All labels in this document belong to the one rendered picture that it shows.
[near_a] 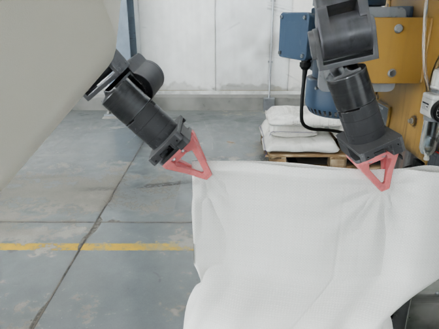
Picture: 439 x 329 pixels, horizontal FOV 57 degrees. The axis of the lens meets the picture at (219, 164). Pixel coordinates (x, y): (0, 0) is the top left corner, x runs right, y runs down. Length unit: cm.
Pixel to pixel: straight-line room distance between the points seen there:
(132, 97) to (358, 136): 34
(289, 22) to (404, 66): 25
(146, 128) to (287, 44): 40
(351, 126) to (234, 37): 504
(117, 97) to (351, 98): 33
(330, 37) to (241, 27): 505
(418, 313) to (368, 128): 67
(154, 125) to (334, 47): 28
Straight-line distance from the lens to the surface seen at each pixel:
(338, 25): 58
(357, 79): 59
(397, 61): 89
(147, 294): 212
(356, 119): 61
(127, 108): 62
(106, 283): 223
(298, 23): 87
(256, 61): 566
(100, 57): 16
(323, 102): 92
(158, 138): 62
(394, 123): 103
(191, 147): 63
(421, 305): 118
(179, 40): 565
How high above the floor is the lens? 131
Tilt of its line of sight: 21 degrees down
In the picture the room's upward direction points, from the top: straight up
